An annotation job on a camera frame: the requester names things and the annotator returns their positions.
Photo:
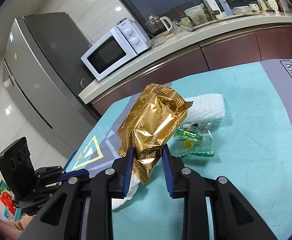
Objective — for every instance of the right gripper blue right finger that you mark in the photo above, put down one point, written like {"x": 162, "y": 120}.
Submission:
{"x": 168, "y": 166}

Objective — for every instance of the colourful snack bags pile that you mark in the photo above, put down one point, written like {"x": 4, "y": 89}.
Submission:
{"x": 11, "y": 212}

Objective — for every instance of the gold foil snack wrapper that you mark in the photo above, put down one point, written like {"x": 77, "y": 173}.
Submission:
{"x": 154, "y": 118}

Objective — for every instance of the silver refrigerator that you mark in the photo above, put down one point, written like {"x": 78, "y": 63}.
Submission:
{"x": 44, "y": 75}

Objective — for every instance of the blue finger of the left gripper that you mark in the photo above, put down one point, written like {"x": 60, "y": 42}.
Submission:
{"x": 79, "y": 174}

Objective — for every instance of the white soap bottle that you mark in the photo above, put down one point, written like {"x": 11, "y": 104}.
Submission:
{"x": 214, "y": 8}

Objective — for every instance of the clear plastic food container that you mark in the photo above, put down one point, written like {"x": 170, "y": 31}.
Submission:
{"x": 197, "y": 14}

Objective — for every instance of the glass kettle white handle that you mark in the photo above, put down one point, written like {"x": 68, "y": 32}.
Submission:
{"x": 159, "y": 25}

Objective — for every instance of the white microwave oven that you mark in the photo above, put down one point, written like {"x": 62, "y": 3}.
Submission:
{"x": 117, "y": 47}

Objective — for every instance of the pink sweater left forearm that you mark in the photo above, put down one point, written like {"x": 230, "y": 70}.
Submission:
{"x": 12, "y": 230}

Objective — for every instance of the maroon lower cabinets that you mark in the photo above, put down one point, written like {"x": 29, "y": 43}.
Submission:
{"x": 241, "y": 47}

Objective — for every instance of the white foam fruit net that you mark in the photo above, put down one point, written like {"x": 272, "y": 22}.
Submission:
{"x": 207, "y": 107}

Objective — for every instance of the white kitchen countertop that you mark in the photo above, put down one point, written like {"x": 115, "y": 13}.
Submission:
{"x": 174, "y": 44}

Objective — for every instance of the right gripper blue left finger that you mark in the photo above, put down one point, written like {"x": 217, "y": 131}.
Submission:
{"x": 128, "y": 165}

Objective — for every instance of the green clear plastic wrapper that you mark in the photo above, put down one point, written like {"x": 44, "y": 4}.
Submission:
{"x": 192, "y": 139}

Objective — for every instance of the blue white bottle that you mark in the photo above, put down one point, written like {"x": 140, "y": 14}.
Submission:
{"x": 226, "y": 7}

